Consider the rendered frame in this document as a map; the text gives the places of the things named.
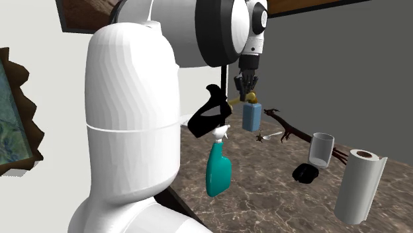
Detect dark brown lizard figure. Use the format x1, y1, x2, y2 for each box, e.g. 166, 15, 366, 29
263, 108, 349, 166

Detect teal spray bottle white trigger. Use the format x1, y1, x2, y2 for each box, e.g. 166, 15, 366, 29
205, 124, 233, 198

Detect dark framed orange wall picture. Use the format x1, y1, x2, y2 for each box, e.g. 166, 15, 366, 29
266, 0, 369, 19

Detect clear drinking glass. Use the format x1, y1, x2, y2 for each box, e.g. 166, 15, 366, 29
308, 132, 336, 169

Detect black object with looped handle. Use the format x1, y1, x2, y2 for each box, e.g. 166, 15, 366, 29
187, 83, 234, 139

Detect jagged brown framed wall picture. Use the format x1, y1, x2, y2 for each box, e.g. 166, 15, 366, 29
0, 46, 45, 177

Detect black computer mouse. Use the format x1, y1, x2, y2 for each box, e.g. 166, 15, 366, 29
291, 162, 320, 185

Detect dark framed brown wall picture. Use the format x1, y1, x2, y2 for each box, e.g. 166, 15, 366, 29
54, 0, 122, 34

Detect white spoon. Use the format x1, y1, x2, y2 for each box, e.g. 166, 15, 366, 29
261, 130, 283, 141

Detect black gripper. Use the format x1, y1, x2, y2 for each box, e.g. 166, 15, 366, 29
233, 54, 261, 103

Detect white paper towel roll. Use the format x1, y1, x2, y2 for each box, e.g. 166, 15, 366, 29
333, 148, 389, 225

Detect blue soap dispenser gold pump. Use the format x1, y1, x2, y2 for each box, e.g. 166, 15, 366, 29
226, 91, 263, 133

